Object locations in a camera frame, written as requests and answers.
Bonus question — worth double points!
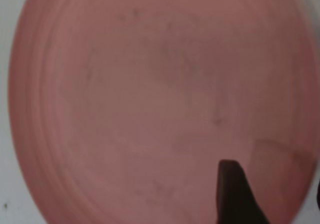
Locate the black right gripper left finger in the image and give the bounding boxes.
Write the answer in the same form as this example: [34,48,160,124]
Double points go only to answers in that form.
[215,159,271,224]

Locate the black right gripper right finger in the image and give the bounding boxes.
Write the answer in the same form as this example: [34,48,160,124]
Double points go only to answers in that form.
[315,181,320,210]

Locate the pink round plastic plate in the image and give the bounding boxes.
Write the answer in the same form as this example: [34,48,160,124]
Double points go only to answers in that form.
[7,0,320,224]

